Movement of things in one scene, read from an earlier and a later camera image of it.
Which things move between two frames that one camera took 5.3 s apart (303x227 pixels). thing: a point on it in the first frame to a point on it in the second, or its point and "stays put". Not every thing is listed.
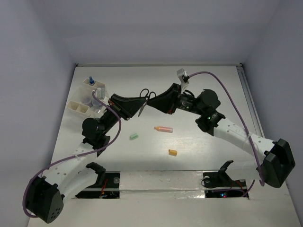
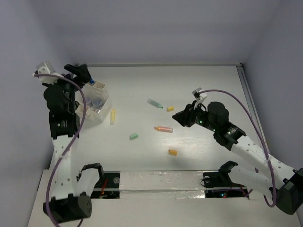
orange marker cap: [173, 152] stays put
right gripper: [166, 101] to [185, 117]
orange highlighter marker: [164, 129] stays put
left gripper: [127, 108] to [80, 71]
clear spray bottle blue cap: [91, 81] stays put
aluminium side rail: [250, 100] stays put
